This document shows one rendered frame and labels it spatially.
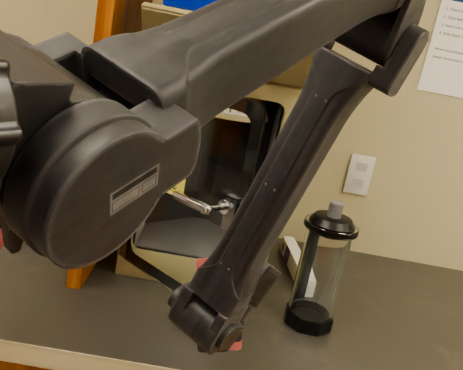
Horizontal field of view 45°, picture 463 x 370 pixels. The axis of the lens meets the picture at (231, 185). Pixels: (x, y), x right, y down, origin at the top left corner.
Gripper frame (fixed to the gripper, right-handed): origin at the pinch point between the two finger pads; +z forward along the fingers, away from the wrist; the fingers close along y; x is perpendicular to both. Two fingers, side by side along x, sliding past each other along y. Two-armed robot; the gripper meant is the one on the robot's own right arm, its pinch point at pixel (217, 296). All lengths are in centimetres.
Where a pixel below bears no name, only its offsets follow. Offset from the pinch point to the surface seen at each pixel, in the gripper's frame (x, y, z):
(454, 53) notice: -65, 54, 52
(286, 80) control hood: -13.9, 38.4, 12.2
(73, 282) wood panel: 28.5, -0.3, 21.7
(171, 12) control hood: 7.3, 48.0, 2.3
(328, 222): -21.5, 11.4, 13.1
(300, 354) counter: -15.6, -13.2, 12.2
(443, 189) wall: -67, 18, 64
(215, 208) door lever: 0.2, 14.6, 2.1
